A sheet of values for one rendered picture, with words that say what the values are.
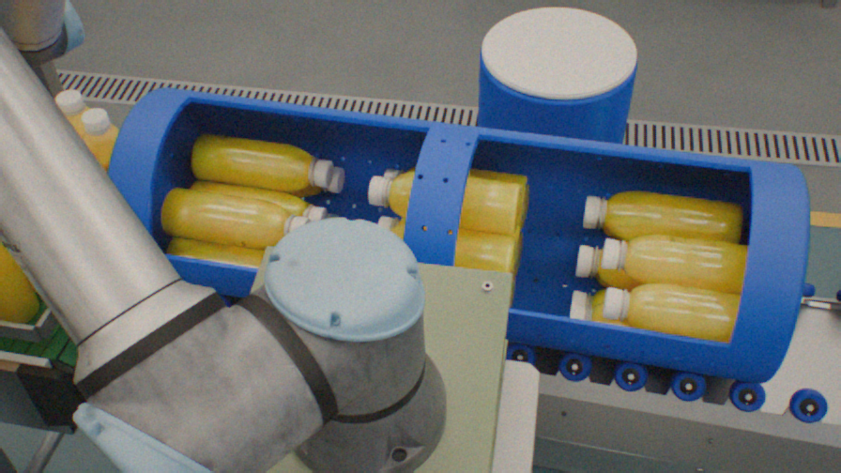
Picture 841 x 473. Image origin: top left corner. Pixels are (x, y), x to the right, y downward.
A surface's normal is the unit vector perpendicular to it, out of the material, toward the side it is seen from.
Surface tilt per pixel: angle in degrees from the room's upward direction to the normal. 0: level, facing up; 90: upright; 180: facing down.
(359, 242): 5
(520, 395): 0
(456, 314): 4
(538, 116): 90
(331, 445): 77
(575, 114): 90
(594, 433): 71
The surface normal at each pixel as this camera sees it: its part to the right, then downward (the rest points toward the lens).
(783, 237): -0.12, -0.30
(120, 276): 0.41, -0.23
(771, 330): -0.22, 0.44
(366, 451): 0.06, 0.54
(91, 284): 0.04, 0.03
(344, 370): 0.59, 0.24
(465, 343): -0.03, -0.64
